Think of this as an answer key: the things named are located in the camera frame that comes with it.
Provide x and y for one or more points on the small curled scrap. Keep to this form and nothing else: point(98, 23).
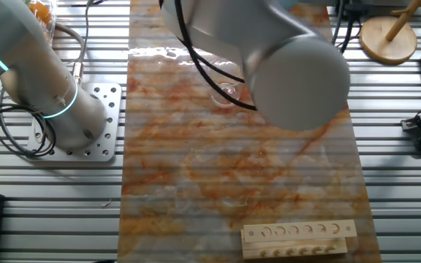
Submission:
point(107, 204)

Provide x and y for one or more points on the wooden stand with round base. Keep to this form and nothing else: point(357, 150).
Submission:
point(386, 47)

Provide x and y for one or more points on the clear plastic fruit tray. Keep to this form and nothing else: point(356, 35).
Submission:
point(54, 22)

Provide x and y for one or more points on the orange marble pattern mat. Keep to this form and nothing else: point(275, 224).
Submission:
point(214, 164)

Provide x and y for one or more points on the orange fruit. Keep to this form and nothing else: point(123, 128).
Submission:
point(40, 11)

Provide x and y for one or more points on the wooden test tube rack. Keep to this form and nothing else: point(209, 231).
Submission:
point(298, 248)

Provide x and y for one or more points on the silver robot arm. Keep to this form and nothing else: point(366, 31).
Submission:
point(298, 80)

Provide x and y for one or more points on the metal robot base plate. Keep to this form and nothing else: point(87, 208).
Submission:
point(110, 109)

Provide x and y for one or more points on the clear glass beaker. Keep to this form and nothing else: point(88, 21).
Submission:
point(228, 98)

